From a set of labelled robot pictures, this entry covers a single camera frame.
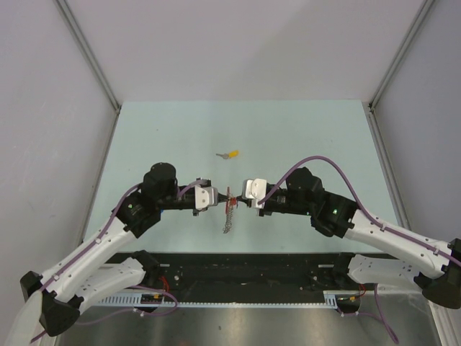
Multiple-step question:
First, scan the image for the red handled keyring holder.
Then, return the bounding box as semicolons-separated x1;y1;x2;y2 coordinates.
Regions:
223;187;238;234

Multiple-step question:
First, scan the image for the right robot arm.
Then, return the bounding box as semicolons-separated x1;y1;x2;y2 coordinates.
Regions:
237;167;460;309

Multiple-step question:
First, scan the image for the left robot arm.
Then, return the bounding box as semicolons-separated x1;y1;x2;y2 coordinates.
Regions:
20;162;227;337

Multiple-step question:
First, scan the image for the key with yellow tag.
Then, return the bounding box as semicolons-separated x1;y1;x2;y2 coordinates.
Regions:
216;150;239;159

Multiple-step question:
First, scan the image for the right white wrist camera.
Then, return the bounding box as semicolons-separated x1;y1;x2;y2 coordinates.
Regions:
241;178;267;209

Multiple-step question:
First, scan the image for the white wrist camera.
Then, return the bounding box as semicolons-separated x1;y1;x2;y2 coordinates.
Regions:
241;178;267;209
194;179;219;211

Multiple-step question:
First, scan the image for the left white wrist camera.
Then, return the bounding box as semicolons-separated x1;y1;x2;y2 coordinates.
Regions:
194;179;219;211

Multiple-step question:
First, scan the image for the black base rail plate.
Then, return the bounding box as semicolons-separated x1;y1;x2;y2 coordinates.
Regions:
151;252;373;293

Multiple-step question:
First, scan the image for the white slotted cable duct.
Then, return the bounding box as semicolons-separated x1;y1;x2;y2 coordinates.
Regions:
96;292;359;309

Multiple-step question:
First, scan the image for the left aluminium frame post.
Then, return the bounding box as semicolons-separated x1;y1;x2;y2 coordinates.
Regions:
53;0;121;114

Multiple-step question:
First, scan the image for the aluminium frame post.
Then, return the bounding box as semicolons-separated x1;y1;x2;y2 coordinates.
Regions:
368;0;439;112
53;0;121;114

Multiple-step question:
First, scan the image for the right aluminium frame post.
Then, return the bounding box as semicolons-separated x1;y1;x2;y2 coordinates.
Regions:
368;0;439;112

